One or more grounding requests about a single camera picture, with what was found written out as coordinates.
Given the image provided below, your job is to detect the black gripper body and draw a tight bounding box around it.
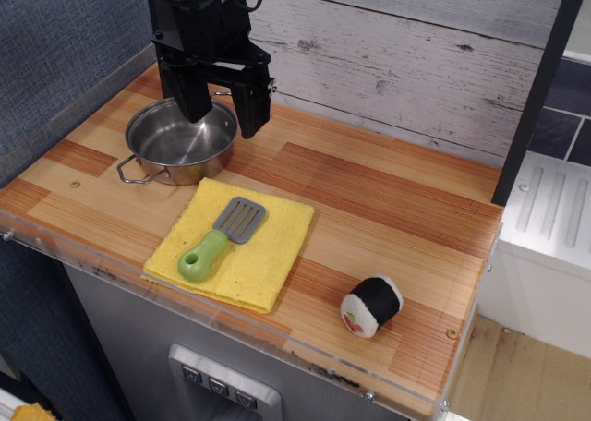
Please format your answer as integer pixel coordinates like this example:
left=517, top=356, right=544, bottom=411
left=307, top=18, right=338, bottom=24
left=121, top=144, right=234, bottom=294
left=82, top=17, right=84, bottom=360
left=152, top=0, right=271, bottom=87

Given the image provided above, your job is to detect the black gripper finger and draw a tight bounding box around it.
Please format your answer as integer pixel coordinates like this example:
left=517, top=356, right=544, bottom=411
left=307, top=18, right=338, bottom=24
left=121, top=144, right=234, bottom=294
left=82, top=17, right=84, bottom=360
left=159, top=60, right=212, bottom=123
left=231, top=78, right=275, bottom=139

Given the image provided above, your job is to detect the green handled grey spatula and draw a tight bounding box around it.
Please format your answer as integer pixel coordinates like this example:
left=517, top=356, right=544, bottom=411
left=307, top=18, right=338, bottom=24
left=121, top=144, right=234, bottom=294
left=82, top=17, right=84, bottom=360
left=177, top=197, right=267, bottom=282

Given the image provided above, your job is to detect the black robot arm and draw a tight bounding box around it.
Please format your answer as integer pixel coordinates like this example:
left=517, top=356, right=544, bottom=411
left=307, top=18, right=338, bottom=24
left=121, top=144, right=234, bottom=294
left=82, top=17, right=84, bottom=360
left=148, top=0, right=274, bottom=138

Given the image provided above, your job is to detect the yellow cloth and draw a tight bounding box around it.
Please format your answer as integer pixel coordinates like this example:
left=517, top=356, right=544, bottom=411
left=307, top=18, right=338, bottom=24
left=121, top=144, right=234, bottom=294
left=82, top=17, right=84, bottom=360
left=143, top=178, right=314, bottom=314

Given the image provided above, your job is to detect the stainless steel pot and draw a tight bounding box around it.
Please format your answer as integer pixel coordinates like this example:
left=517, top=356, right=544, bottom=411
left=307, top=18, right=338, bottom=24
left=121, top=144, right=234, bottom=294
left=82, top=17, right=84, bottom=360
left=117, top=98, right=239, bottom=186

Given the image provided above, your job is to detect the plush sushi roll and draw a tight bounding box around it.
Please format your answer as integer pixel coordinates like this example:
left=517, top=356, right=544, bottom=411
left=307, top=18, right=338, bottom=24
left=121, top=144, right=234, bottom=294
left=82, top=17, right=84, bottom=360
left=340, top=274, right=404, bottom=339

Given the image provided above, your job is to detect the clear acrylic edge guard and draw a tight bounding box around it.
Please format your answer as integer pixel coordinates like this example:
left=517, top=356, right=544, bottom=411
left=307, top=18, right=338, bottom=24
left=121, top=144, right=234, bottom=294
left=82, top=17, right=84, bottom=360
left=1, top=200, right=502, bottom=420

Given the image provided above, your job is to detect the grey dispenser button panel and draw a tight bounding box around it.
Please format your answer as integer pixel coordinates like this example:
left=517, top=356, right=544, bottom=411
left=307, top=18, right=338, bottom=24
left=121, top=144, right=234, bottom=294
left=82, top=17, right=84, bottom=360
left=168, top=343, right=283, bottom=420

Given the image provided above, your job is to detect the white ribbed appliance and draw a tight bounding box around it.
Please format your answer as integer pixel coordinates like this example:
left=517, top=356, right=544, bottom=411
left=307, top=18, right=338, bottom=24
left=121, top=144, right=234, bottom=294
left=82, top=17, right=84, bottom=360
left=476, top=152, right=590, bottom=357

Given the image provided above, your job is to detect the yellow object bottom left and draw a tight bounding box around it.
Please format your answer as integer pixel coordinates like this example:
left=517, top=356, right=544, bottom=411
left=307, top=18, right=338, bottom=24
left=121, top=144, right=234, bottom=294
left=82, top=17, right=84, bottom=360
left=10, top=403, right=57, bottom=421

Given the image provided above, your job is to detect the black left frame post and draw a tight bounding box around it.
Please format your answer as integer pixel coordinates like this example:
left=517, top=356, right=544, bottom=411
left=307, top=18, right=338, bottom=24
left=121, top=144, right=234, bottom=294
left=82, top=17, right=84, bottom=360
left=148, top=0, right=169, bottom=98

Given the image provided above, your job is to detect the black frame post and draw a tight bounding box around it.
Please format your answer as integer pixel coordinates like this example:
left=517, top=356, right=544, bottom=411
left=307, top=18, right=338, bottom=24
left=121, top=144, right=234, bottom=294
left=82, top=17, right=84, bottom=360
left=148, top=0, right=169, bottom=98
left=491, top=0, right=584, bottom=206

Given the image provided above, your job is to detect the black right frame post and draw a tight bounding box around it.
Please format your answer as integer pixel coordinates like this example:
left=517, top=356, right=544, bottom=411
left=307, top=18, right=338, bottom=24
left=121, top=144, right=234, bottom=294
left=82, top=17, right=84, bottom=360
left=491, top=0, right=584, bottom=206

